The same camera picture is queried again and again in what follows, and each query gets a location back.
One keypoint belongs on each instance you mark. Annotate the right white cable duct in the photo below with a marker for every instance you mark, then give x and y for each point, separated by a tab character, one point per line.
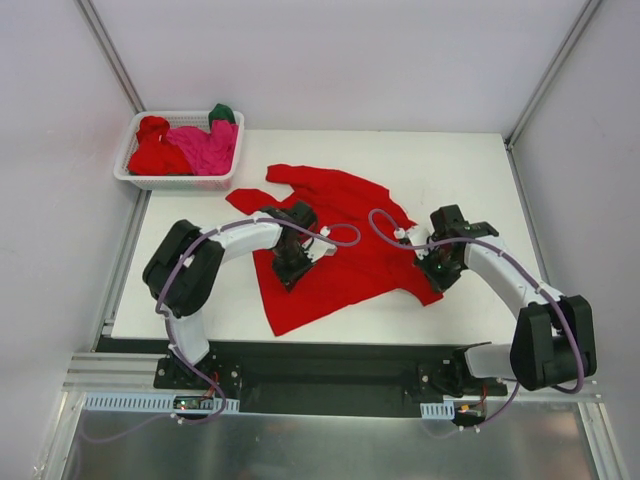
444	410

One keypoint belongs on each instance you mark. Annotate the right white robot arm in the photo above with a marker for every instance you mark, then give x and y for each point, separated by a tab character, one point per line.
553	344

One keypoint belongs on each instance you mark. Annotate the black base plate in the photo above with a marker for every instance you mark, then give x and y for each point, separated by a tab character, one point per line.
350	380

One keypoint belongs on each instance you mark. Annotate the white plastic basket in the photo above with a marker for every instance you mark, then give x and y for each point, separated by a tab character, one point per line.
192	182

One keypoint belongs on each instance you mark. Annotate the green t shirt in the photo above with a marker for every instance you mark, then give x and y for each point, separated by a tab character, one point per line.
221	112

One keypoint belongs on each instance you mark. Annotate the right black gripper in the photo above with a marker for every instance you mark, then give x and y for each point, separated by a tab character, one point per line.
436	273

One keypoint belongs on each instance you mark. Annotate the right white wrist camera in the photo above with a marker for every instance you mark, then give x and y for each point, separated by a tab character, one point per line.
416	236

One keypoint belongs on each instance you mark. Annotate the white cable duct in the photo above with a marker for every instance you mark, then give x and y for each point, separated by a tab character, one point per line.
151	403
444	410

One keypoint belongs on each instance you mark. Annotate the aluminium frame rail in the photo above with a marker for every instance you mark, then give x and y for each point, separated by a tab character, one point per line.
94	371

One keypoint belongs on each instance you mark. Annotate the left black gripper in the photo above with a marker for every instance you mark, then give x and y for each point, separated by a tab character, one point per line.
292	270

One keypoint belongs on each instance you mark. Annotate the red t shirt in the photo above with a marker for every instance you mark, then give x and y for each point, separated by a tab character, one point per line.
353	274
156	155

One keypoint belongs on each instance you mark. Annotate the pink t shirt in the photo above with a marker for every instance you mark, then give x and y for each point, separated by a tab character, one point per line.
207	153

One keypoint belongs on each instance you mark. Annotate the left white cable duct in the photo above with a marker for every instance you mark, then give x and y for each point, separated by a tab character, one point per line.
151	403

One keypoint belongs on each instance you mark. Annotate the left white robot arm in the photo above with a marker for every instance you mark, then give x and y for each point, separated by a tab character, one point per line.
181	273

